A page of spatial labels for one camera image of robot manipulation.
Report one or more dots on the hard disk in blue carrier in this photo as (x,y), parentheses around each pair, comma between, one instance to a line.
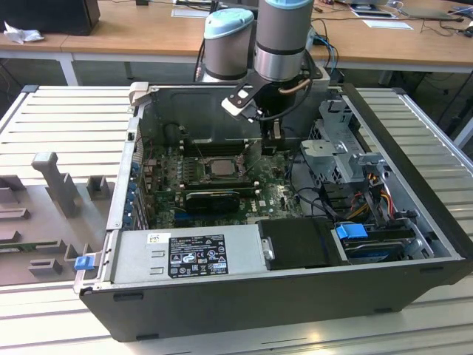
(349,232)

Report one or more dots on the black plastic shroud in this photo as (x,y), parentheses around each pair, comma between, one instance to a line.
(295,242)

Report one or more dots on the green motherboard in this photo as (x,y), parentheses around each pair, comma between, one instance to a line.
(273,192)

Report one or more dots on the blue plastic case latch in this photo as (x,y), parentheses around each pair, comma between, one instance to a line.
(84,263)

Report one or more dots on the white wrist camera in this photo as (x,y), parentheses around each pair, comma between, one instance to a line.
(233,105)
(320,79)

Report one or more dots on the crumpled white paper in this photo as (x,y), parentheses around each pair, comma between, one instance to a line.
(20,34)

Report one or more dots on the grey parts rack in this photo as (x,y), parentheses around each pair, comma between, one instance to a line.
(37,207)

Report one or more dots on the silver power supply unit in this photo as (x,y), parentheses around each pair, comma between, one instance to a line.
(140,251)

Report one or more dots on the blue expansion slot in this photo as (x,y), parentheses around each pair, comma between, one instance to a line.
(180,216)

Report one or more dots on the grey laptop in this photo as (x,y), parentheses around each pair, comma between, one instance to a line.
(425,13)

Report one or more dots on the black box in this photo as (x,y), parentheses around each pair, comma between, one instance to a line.
(48,15)

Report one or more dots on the black grey PC case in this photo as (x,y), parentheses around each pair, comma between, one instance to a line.
(258,307)

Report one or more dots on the silver metal drive cage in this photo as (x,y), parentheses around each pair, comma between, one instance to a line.
(321,151)

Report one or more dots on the CPU socket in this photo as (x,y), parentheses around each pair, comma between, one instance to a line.
(207,177)

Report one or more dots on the wooden desk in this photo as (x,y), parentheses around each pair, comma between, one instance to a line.
(129,33)
(388,44)

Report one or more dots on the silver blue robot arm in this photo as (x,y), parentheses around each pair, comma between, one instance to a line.
(281,37)

